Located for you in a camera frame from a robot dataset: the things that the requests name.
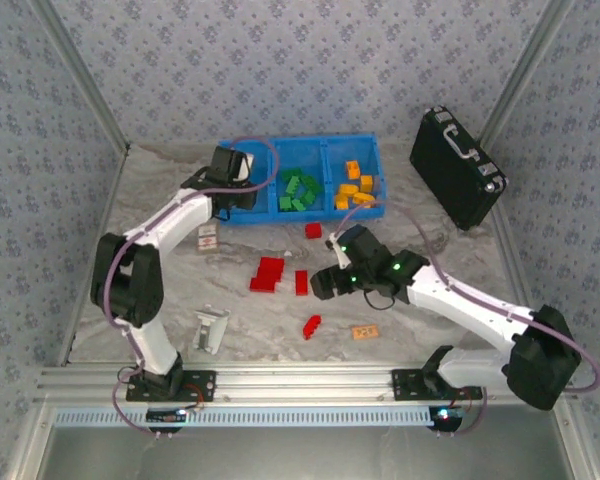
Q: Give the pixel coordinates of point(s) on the small printed card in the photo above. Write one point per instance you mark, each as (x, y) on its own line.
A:
(208, 239)

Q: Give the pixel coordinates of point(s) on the aluminium mounting rail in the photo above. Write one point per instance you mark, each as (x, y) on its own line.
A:
(305, 382)

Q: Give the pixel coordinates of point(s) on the blue plastic bin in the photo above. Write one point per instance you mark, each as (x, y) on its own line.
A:
(290, 152)
(340, 155)
(260, 210)

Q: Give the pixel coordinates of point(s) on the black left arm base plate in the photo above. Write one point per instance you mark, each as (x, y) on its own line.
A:
(200, 385)

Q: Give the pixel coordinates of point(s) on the orange card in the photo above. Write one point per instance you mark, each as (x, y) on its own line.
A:
(365, 331)

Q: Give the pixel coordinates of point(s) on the red square lego brick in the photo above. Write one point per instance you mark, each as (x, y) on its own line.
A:
(313, 230)

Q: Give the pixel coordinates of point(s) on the small circuit board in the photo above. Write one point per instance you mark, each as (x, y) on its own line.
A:
(167, 415)
(445, 416)

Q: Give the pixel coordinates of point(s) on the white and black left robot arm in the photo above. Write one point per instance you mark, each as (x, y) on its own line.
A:
(175, 220)

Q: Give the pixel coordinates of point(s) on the large red lego plate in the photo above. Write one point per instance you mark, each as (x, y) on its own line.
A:
(271, 267)

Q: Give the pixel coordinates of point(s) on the yellow curved lego brick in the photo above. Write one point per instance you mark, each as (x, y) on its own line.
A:
(364, 199)

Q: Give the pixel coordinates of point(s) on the black hard case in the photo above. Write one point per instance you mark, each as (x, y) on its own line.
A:
(455, 170)

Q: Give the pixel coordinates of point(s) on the red stepped lego brick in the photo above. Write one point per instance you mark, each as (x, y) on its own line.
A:
(311, 327)

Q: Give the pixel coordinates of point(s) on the red long lego brick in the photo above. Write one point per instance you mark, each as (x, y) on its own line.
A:
(262, 285)

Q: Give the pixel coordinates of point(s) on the yellow square lego brick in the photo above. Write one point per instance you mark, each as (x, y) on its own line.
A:
(366, 183)

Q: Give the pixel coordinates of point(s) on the white metal bracket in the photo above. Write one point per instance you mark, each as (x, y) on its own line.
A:
(211, 330)

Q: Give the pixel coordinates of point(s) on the green lego brick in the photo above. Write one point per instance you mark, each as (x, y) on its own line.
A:
(285, 203)
(292, 188)
(291, 174)
(298, 204)
(312, 183)
(308, 198)

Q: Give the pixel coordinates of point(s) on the aluminium frame post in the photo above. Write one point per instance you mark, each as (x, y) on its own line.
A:
(527, 70)

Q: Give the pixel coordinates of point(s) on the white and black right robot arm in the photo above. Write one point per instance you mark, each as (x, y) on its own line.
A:
(480, 305)

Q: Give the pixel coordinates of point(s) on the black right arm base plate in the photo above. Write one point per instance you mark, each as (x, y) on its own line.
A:
(410, 385)

